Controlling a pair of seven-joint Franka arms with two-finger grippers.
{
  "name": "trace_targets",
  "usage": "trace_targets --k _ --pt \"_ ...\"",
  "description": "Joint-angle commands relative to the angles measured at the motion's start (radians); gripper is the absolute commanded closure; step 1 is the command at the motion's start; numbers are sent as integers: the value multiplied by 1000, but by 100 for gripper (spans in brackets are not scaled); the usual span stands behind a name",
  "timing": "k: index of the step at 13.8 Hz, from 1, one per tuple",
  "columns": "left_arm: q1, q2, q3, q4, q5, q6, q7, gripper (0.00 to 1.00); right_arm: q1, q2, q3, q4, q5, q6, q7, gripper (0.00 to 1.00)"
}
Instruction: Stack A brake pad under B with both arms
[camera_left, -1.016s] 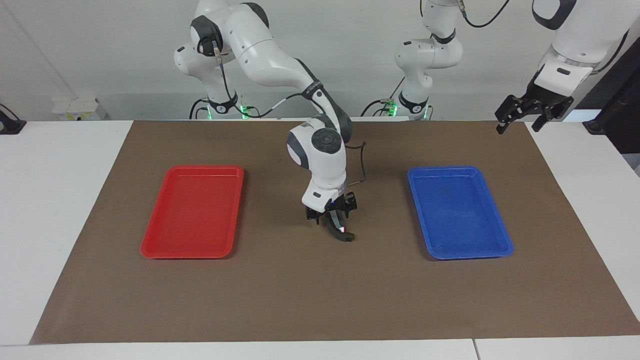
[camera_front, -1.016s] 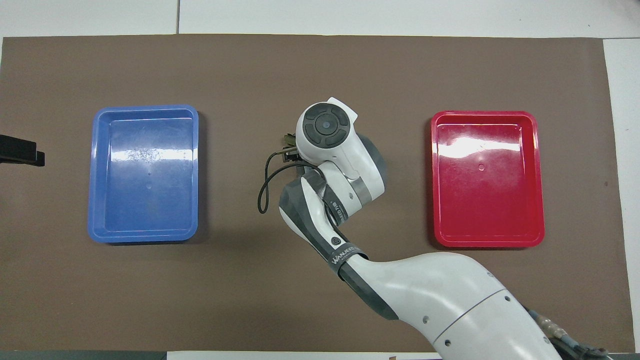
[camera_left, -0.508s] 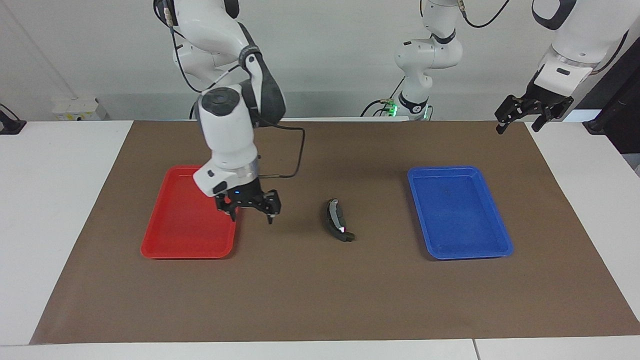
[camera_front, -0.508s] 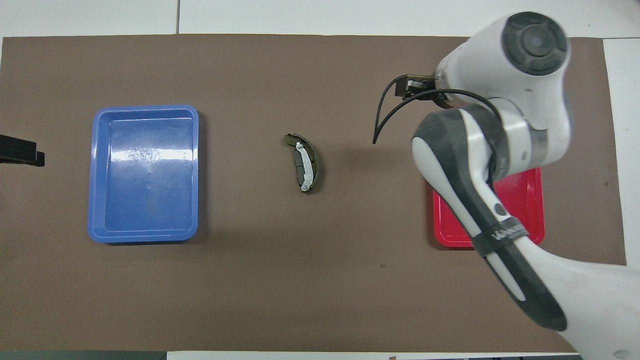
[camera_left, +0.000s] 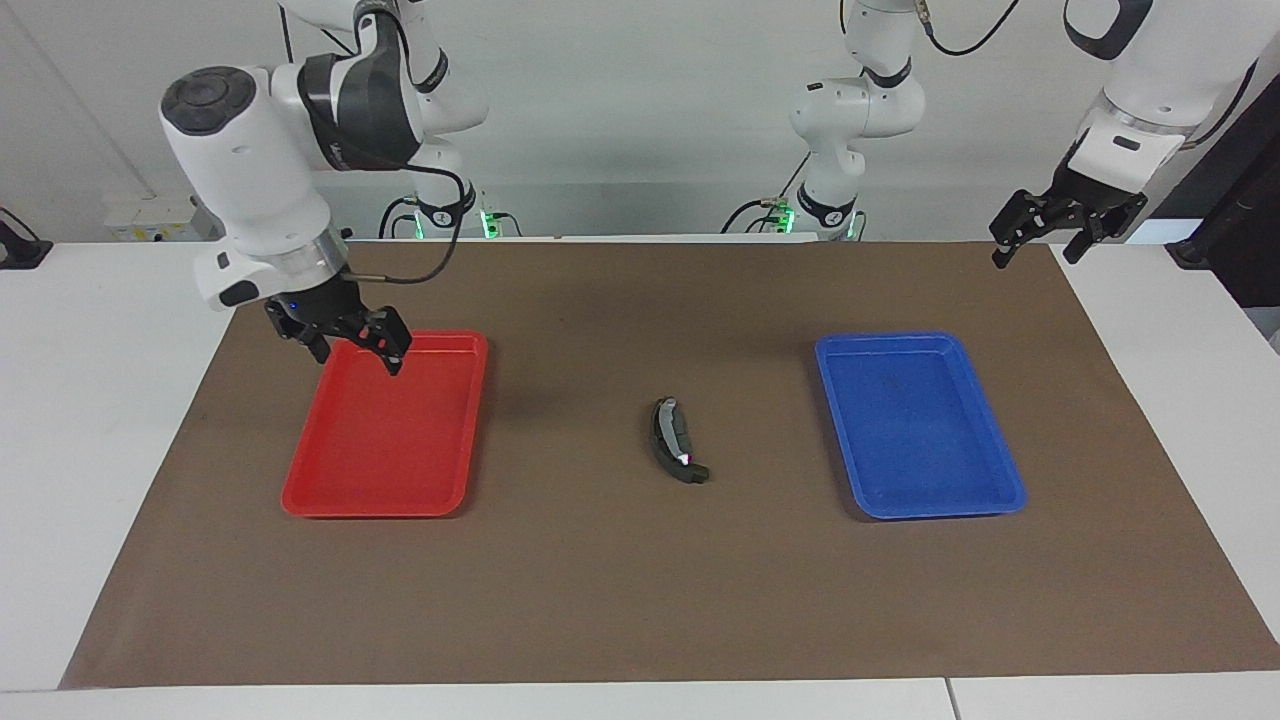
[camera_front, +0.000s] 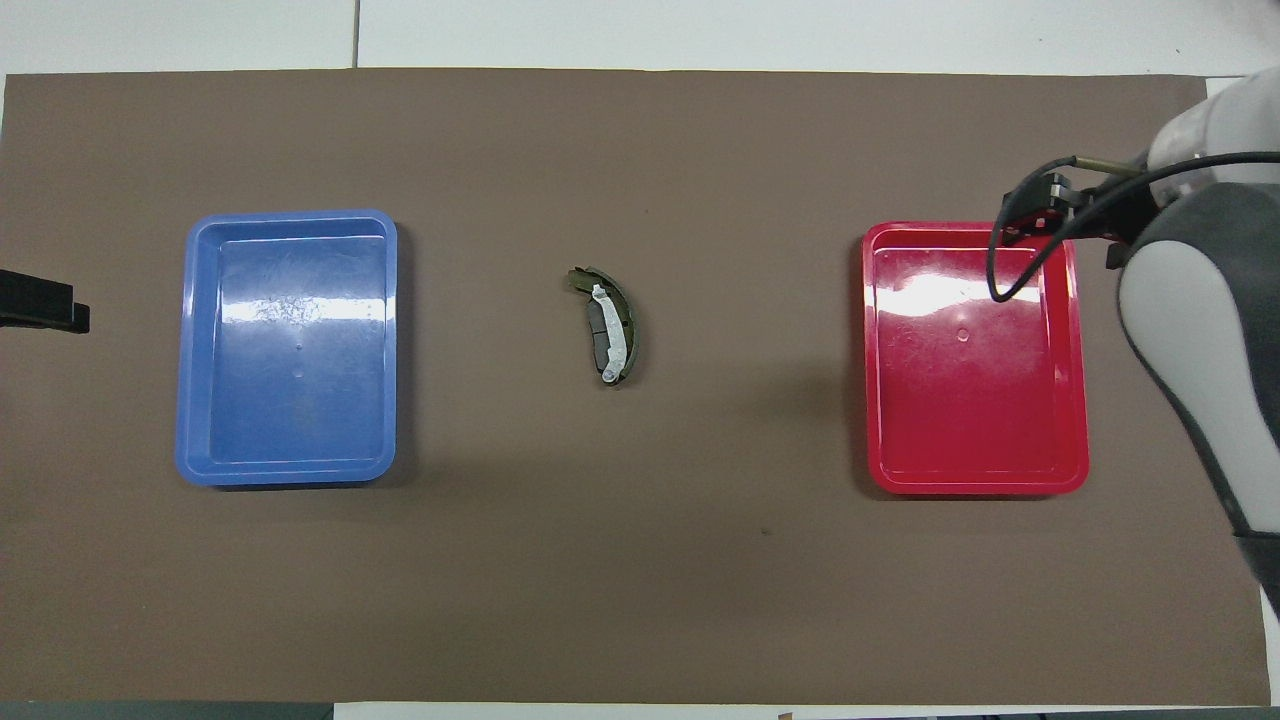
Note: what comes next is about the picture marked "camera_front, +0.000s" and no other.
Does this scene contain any red plastic tray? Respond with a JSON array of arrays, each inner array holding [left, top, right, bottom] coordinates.
[[862, 220, 1091, 497]]

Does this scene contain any brown table mat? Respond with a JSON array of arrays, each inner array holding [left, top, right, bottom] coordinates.
[[0, 68, 1273, 706]]

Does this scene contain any dark grey brake pad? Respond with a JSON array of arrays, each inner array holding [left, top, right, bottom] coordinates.
[[586, 298, 613, 371]]

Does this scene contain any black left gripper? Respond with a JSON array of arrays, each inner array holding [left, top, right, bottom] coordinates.
[[0, 268, 91, 334]]

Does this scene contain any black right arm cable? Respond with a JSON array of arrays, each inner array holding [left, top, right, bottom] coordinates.
[[987, 150, 1280, 304]]

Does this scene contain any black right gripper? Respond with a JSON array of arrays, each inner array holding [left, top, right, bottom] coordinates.
[[1000, 170, 1166, 266]]

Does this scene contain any curved brake shoe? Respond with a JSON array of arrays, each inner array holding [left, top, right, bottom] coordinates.
[[568, 266, 638, 389]]

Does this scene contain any blue plastic tray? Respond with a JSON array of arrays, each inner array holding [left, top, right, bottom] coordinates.
[[175, 208, 399, 488]]

